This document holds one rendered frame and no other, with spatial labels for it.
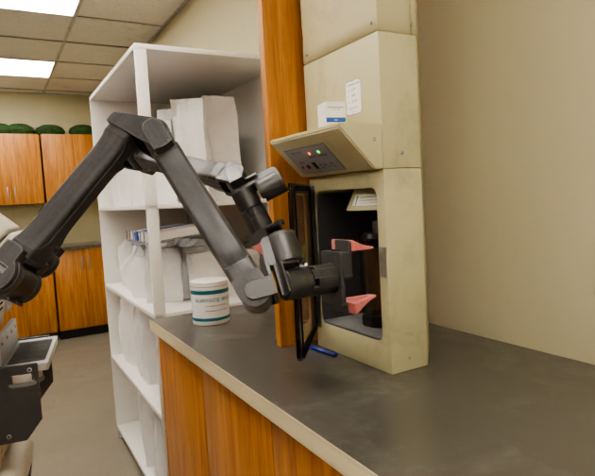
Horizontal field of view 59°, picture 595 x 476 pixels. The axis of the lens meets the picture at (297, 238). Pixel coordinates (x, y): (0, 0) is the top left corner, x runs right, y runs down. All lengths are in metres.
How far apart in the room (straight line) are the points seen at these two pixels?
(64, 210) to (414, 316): 0.79
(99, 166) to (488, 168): 1.01
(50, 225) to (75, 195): 0.07
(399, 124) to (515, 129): 0.38
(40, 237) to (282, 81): 0.78
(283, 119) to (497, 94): 0.58
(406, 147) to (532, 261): 0.47
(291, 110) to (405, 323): 0.66
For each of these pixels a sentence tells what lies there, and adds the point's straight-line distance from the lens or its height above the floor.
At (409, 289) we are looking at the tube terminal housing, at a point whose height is 1.13.
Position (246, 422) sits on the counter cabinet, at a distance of 1.37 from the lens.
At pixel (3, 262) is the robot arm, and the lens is 1.08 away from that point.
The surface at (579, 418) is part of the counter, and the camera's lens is 1.11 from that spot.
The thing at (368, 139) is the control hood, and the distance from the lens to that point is 1.18.
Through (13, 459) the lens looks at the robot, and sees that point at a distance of 1.44.
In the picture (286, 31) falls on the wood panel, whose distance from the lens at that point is 1.56.
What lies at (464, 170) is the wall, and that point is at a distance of 1.61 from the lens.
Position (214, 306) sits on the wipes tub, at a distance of 1.82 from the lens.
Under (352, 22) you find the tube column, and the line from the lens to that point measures 1.33.
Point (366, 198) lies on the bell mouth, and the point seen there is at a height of 1.34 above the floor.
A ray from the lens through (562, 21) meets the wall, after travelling 1.47.
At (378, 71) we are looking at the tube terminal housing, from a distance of 1.23.
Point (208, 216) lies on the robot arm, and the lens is 1.00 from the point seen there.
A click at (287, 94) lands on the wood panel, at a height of 1.64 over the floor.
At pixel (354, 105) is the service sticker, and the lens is 1.29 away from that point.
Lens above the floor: 1.36
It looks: 4 degrees down
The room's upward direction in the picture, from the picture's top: 3 degrees counter-clockwise
